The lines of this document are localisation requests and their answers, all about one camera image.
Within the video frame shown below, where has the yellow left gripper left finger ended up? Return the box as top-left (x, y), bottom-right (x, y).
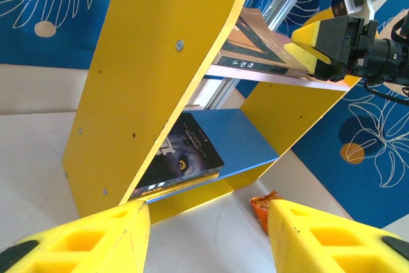
top-left (0, 199), bottom-right (151, 273)

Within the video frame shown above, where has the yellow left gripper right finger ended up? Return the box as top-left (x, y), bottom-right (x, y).
top-left (267, 199), bottom-right (409, 273)

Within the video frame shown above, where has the tan scroll cover book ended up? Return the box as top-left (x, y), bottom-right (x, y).
top-left (213, 6), bottom-right (309, 79)

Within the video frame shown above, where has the black antler cover book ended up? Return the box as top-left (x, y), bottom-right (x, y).
top-left (130, 170), bottom-right (223, 199)

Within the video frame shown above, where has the dark wolf eye book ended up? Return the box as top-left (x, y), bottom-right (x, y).
top-left (134, 112), bottom-right (226, 195)

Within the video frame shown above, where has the orange snack packet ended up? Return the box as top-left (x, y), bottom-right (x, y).
top-left (250, 190), bottom-right (282, 235)

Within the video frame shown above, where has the yellow blue pink wooden bookshelf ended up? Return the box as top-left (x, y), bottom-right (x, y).
top-left (61, 0), bottom-right (380, 225)

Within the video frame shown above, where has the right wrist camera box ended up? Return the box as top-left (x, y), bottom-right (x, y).
top-left (330, 0), bottom-right (391, 24)

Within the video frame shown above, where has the thin black gripper wire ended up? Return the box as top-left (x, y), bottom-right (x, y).
top-left (363, 78), bottom-right (409, 107)

